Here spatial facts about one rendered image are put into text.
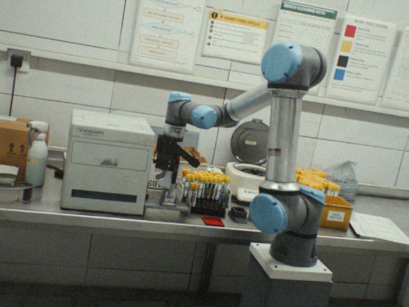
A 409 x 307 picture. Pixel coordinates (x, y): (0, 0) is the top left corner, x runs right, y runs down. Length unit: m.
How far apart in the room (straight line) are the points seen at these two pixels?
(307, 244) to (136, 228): 0.58
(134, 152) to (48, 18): 0.82
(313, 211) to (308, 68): 0.42
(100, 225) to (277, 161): 0.66
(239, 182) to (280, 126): 0.78
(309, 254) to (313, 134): 1.13
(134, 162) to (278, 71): 0.61
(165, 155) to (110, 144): 0.19
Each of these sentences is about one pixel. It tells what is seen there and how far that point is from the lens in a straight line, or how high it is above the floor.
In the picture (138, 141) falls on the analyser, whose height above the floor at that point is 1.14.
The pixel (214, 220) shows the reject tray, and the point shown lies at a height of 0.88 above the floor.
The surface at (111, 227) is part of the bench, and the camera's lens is 1.77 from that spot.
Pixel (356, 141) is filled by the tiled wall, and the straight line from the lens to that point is 2.75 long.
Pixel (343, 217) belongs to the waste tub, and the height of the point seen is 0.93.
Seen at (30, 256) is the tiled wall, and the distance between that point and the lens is 2.56.
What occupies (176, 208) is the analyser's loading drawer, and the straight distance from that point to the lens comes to 1.83.
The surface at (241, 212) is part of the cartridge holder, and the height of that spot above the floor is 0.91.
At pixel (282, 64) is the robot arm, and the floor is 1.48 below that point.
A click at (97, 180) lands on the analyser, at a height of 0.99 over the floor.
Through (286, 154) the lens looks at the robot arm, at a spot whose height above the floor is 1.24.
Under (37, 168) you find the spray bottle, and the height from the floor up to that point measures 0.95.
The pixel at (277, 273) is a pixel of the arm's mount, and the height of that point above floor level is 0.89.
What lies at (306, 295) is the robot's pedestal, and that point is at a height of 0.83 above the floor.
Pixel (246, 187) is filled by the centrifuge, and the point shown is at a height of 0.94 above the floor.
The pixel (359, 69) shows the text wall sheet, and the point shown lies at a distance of 2.67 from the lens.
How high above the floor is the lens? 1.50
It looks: 12 degrees down
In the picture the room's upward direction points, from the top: 11 degrees clockwise
